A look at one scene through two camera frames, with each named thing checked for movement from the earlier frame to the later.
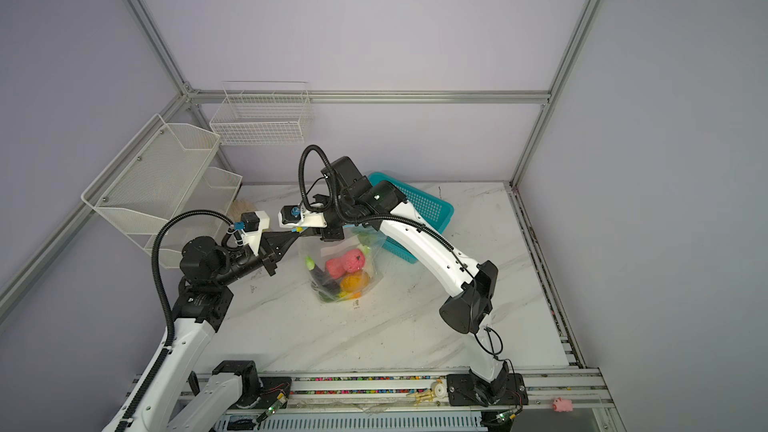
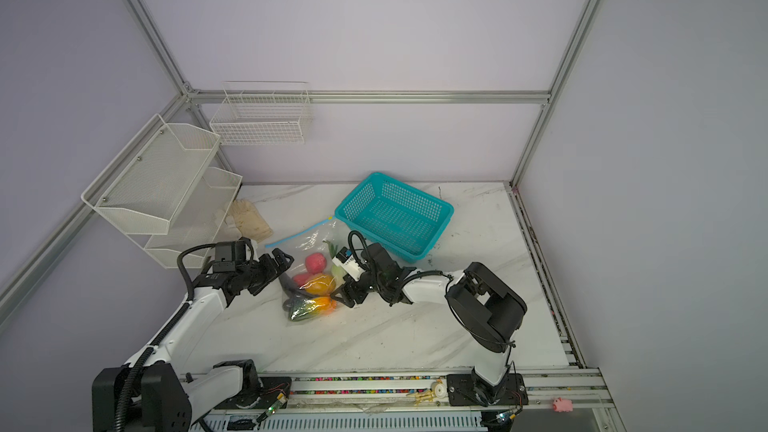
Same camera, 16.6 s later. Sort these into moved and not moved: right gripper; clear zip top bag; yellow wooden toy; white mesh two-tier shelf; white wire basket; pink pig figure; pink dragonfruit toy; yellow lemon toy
Moved: pink dragonfruit toy; right gripper; clear zip top bag; yellow lemon toy
Not moved: white wire basket; yellow wooden toy; pink pig figure; white mesh two-tier shelf
